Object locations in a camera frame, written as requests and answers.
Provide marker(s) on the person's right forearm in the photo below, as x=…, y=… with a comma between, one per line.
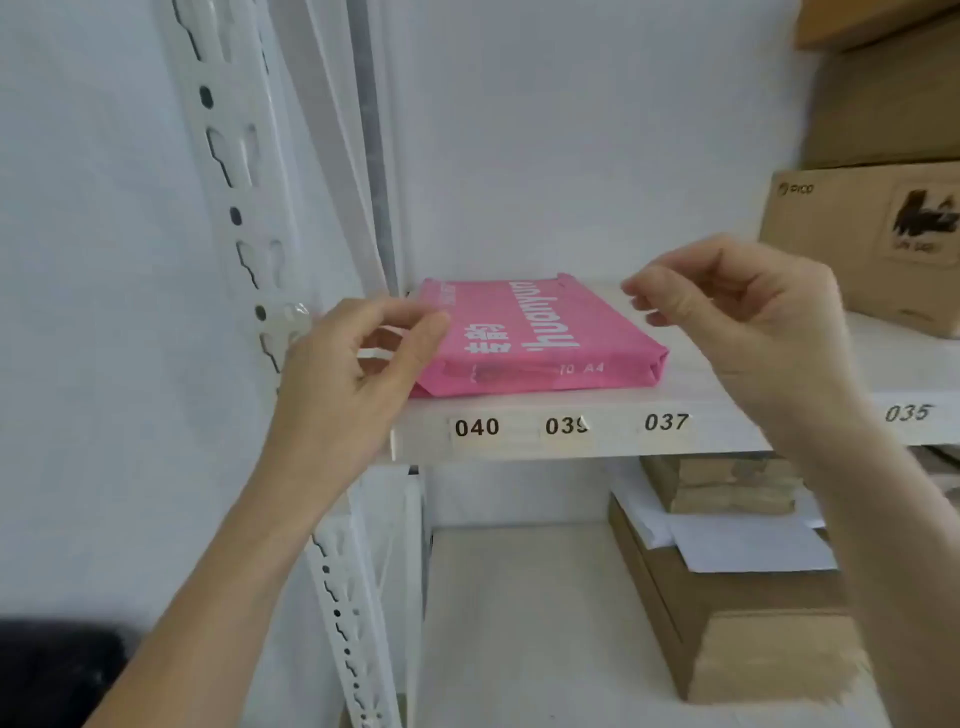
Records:
x=885, y=540

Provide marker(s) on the cardboard box with black print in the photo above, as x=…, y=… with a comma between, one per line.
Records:
x=847, y=232

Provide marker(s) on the person's right hand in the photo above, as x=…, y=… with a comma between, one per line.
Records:
x=772, y=330

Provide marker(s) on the pink wrapped paper ream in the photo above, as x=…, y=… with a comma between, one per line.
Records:
x=540, y=334

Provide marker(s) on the person's left forearm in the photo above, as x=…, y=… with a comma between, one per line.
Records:
x=225, y=585

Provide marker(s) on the plain brown cardboard box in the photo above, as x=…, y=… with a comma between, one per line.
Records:
x=885, y=105

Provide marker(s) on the person's left hand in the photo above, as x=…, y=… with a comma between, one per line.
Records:
x=337, y=397

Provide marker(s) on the small flat cardboard box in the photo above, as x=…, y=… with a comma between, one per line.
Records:
x=720, y=484

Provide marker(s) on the white paper sheets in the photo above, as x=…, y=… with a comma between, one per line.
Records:
x=742, y=544

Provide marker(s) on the person's left thumb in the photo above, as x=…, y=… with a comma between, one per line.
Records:
x=416, y=352

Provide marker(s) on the black object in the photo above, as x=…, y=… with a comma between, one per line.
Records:
x=52, y=675

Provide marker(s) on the white metal shelving rack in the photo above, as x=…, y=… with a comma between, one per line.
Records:
x=229, y=157

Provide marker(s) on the person's right thumb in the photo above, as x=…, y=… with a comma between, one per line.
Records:
x=667, y=300

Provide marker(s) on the large long cardboard box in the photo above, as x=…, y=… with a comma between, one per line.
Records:
x=735, y=630

